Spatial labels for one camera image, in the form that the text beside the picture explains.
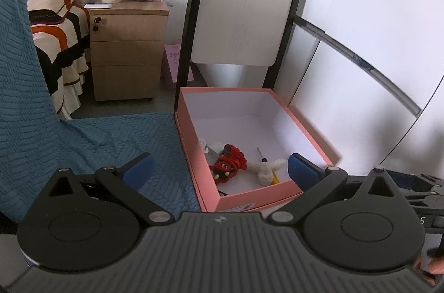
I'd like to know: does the beige folding chair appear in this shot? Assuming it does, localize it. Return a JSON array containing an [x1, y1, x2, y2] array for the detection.
[[176, 0, 303, 97]]

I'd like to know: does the red black toy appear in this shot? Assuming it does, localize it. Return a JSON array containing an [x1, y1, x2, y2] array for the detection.
[[209, 144, 248, 182]]

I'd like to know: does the person's right hand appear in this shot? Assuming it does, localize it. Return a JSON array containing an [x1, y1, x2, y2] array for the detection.
[[413, 246, 444, 285]]

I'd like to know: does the grey metal rail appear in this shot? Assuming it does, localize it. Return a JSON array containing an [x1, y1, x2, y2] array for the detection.
[[294, 15, 423, 118]]

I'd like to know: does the white plush toy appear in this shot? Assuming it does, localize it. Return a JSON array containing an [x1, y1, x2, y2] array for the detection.
[[248, 157, 287, 186]]

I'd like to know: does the striped pillow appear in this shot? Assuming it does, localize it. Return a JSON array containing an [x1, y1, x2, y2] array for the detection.
[[25, 0, 86, 26]]

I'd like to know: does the striped bedspread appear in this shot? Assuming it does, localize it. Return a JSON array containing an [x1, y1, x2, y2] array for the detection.
[[28, 5, 92, 121]]

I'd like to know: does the blue textured blanket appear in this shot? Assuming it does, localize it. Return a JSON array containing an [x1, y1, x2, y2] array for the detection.
[[0, 0, 202, 225]]

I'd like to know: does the pink cardboard box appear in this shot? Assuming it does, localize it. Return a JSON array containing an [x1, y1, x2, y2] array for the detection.
[[174, 87, 334, 213]]

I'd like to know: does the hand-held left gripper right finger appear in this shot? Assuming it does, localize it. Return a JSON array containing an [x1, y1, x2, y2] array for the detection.
[[271, 153, 410, 224]]

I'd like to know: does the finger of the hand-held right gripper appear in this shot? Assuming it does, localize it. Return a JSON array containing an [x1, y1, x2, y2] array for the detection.
[[386, 171, 422, 192]]

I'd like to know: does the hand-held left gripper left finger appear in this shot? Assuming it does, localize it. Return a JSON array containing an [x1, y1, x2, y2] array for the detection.
[[47, 152, 174, 225]]

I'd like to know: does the wooden nightstand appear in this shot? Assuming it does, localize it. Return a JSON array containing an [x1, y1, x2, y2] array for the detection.
[[84, 0, 171, 103]]

